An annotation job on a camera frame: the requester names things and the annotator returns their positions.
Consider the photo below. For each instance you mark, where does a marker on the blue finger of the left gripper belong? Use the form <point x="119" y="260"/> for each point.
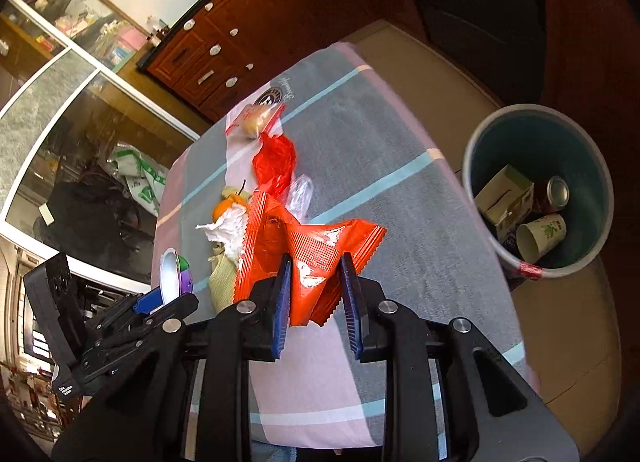
<point x="148" y="302"/>

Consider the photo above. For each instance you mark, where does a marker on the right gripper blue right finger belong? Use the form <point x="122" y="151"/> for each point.
<point x="355" y="306"/>

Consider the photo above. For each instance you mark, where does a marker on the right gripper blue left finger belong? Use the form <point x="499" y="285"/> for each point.
<point x="281" y="303"/>

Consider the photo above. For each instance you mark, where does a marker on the white purple plastic cup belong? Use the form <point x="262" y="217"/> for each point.
<point x="175" y="276"/>

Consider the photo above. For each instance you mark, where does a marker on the pale green pomelo peel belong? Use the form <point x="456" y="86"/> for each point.
<point x="221" y="281"/>

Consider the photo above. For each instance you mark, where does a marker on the orange red snack wrapper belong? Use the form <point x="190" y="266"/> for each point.
<point x="273" y="232"/>

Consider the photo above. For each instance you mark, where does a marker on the white tissue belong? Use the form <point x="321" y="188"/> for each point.
<point x="229" y="230"/>

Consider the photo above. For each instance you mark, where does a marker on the orange fruit peel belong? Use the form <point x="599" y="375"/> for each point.
<point x="227" y="203"/>

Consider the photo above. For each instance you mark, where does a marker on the red plastic bag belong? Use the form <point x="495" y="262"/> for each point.
<point x="274" y="165"/>

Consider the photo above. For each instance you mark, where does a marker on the white green carton box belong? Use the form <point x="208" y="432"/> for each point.
<point x="505" y="202"/>

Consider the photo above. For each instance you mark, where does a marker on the white paper cup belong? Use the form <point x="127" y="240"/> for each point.
<point x="536" y="238"/>

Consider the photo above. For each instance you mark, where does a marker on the metal drink can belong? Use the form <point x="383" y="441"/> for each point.
<point x="550" y="195"/>

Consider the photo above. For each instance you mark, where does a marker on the grey teal trash bin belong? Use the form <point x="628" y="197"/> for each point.
<point x="540" y="143"/>

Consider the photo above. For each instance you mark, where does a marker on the clear crumpled plastic wrap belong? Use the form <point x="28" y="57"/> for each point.
<point x="299" y="197"/>

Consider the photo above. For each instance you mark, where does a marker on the white green plastic bag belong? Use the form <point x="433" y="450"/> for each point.
<point x="144" y="178"/>

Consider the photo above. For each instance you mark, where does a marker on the plaid grey pink tablecloth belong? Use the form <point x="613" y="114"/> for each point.
<point x="369" y="157"/>

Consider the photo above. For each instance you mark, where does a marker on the red label on bin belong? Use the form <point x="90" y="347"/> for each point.
<point x="530" y="271"/>

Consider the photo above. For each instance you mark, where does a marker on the clear bag with food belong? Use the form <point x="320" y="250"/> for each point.
<point x="255" y="120"/>

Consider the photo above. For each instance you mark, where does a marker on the wooden drawer cabinet run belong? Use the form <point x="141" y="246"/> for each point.
<point x="220" y="51"/>

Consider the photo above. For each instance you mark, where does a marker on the sliding glass door frame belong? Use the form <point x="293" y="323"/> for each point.
<point x="58" y="194"/>

